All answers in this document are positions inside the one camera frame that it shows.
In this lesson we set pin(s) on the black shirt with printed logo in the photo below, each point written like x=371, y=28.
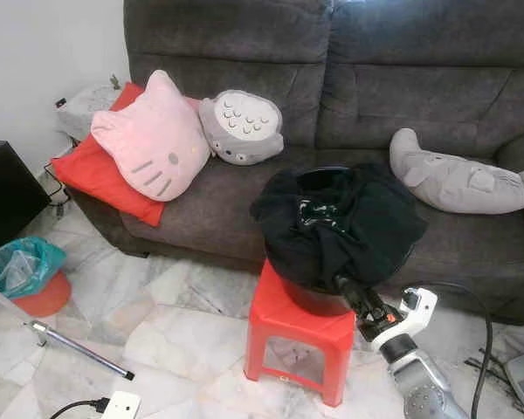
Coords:
x=367, y=218

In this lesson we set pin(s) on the black plastic basin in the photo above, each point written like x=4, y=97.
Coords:
x=319, y=301

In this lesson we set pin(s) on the red plastic stool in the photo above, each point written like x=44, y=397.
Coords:
x=288, y=323

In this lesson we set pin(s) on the long grey creature plush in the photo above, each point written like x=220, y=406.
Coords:
x=463, y=179

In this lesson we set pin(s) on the round grey creature plush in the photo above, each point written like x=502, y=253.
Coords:
x=240, y=127

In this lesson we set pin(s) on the dark grey fabric sofa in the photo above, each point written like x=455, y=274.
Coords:
x=402, y=78

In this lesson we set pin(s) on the pink cat face cushion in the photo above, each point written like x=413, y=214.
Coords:
x=153, y=140

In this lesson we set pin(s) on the red cushion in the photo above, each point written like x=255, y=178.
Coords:
x=96, y=170

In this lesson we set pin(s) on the white lace covered box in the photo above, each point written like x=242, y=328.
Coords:
x=87, y=105

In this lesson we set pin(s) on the red bin with teal bag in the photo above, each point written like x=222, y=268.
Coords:
x=26, y=275

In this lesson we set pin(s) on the black TV cabinet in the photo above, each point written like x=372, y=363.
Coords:
x=9, y=192

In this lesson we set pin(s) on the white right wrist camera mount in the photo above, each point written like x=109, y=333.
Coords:
x=419, y=310

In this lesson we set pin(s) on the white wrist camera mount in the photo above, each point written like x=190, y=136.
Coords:
x=122, y=406
x=419, y=310

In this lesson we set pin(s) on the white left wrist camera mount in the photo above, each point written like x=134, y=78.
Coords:
x=122, y=406

